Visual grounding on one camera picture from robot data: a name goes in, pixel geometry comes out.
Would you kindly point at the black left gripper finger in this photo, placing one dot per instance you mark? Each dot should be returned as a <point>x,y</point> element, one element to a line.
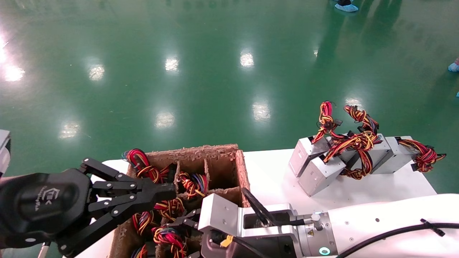
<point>150,188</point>

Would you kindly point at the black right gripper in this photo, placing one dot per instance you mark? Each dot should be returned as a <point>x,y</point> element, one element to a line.
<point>265,249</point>

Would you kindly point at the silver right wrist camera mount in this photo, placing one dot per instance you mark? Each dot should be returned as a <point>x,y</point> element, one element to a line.
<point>218,215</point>

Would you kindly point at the brown cardboard divider box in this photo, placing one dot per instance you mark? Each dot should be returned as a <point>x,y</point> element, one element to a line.
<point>222,150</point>

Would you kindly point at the blue shoe cover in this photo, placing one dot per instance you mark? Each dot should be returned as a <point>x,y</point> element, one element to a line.
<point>346,6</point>
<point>454,66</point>

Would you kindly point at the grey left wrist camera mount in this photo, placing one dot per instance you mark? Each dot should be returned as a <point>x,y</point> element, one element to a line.
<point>4,150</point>

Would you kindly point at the white pipe frame shelf rack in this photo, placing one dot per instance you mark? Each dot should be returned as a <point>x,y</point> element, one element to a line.
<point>43,251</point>

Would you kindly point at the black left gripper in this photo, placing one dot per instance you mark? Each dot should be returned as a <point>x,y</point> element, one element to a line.
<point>43,208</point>

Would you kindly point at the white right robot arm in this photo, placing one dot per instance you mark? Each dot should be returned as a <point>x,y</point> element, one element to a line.
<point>376,222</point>

